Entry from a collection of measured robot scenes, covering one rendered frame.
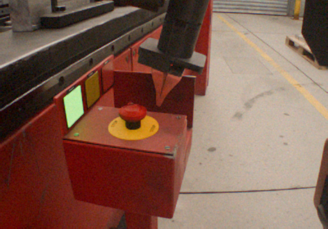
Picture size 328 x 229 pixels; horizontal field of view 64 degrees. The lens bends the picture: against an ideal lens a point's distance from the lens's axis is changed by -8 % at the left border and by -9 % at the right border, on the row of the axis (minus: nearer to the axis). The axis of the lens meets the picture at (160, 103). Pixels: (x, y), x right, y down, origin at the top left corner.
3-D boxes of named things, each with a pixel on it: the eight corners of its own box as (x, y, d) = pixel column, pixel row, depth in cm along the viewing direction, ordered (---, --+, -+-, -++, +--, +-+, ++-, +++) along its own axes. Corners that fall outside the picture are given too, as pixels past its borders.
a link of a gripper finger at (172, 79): (138, 88, 53) (150, 40, 49) (175, 101, 52) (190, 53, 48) (126, 104, 47) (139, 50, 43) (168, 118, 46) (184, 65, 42)
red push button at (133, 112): (143, 139, 39) (142, 115, 37) (115, 135, 40) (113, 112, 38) (150, 125, 43) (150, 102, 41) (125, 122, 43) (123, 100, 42)
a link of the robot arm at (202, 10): (216, -13, 37) (211, -17, 42) (167, -27, 37) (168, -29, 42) (202, 33, 41) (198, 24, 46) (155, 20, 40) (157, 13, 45)
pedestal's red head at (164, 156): (172, 220, 40) (175, 111, 32) (73, 200, 43) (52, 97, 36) (191, 146, 58) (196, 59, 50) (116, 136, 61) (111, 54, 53)
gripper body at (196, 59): (147, 47, 49) (157, 5, 46) (203, 65, 48) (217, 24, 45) (135, 58, 43) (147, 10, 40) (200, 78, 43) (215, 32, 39)
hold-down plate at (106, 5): (59, 29, 60) (58, 15, 58) (40, 29, 61) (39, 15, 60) (114, 9, 86) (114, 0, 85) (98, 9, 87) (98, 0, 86)
